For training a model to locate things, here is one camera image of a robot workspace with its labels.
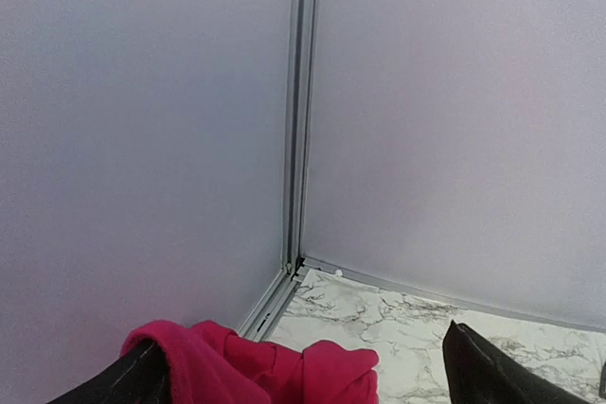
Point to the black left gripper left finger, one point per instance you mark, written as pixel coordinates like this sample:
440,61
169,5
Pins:
139,376

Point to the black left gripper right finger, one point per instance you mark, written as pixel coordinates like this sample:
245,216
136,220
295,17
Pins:
478,372

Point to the magenta t-shirt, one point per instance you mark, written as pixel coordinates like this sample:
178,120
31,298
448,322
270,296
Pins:
209,363

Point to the aluminium left corner post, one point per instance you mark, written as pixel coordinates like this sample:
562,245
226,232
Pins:
262,320

